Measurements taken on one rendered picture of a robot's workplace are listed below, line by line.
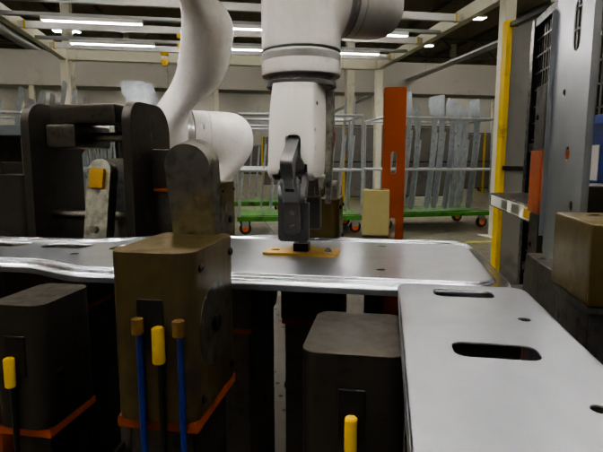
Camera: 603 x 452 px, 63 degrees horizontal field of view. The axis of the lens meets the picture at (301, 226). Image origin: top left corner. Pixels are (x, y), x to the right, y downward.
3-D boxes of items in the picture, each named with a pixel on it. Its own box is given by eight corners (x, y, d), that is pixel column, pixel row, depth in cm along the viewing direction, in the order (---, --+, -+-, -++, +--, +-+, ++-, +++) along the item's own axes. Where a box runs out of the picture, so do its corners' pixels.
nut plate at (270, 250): (261, 255, 55) (260, 244, 54) (269, 248, 58) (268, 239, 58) (336, 257, 53) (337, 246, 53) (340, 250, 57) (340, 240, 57)
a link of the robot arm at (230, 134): (167, 214, 116) (165, 109, 112) (243, 212, 123) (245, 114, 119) (174, 222, 105) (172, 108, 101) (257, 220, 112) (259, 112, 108)
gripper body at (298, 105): (277, 82, 59) (278, 178, 60) (255, 66, 49) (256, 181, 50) (340, 81, 57) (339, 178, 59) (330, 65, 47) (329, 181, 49)
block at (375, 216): (358, 452, 69) (362, 189, 64) (359, 438, 73) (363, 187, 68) (383, 454, 68) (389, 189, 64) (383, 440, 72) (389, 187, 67)
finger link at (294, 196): (278, 175, 51) (279, 239, 52) (271, 176, 48) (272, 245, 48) (310, 175, 50) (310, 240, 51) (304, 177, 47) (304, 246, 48)
